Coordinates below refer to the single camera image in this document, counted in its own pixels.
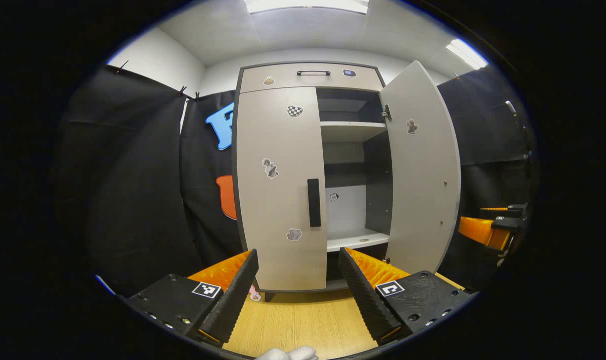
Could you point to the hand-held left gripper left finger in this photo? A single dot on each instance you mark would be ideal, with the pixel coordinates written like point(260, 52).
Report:
point(232, 300)

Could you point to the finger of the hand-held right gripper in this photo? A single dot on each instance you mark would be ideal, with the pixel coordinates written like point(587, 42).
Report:
point(478, 232)
point(517, 210)

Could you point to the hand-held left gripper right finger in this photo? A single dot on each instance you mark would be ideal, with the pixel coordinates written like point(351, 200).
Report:
point(365, 300)

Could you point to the grey cabinet door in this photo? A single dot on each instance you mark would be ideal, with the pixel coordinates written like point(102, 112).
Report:
point(277, 210)
point(423, 175)

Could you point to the grey double-door shoe cabinet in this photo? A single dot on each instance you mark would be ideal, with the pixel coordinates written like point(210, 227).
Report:
point(378, 180)

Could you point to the light grey cabinet shelf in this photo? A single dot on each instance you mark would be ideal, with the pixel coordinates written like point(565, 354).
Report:
point(353, 240)
point(350, 131)

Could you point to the grey cabinet drawer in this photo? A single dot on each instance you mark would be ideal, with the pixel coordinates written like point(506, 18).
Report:
point(282, 80)

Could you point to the small pink green toy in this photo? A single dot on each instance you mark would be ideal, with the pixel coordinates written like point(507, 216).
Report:
point(254, 292)

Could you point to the white soft object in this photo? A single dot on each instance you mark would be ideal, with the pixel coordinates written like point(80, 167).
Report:
point(286, 354)

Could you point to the black backdrop cloth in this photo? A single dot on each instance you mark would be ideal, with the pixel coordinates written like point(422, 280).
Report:
point(132, 200)

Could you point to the narrow ceiling light panel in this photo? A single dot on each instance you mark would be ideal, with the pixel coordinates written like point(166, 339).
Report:
point(466, 54)

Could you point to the wide ceiling light panel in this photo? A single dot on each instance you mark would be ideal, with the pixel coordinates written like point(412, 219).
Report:
point(305, 5)

